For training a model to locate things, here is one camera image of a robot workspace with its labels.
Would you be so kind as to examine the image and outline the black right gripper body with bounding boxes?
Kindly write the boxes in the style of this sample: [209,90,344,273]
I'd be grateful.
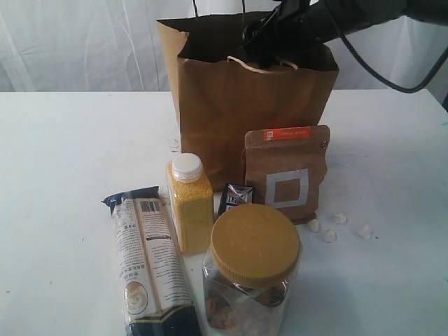
[238,1,329,67]

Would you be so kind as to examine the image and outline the brown pouch orange label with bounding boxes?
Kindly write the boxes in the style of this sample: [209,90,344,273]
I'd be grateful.
[244,125,330,224]

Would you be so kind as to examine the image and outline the yellow millet plastic bottle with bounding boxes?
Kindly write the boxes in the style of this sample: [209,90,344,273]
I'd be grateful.
[166,153,214,256]

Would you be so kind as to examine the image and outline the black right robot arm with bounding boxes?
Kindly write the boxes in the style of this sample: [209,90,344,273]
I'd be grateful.
[238,0,447,67]

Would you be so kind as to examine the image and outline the brown paper bag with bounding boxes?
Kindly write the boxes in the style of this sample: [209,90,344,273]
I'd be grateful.
[157,11,339,191]

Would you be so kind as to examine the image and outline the small dark blue sachet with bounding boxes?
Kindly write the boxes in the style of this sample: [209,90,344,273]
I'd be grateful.
[218,183,254,216]

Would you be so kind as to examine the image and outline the white backdrop curtain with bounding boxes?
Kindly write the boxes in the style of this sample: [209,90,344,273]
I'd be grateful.
[1,1,447,92]

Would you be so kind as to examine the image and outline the clear jar yellow lid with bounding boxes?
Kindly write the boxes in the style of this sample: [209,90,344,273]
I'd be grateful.
[202,204,302,335]

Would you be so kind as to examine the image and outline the noodle pack black ends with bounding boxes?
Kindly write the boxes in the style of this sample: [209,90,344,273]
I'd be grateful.
[103,186,202,335]

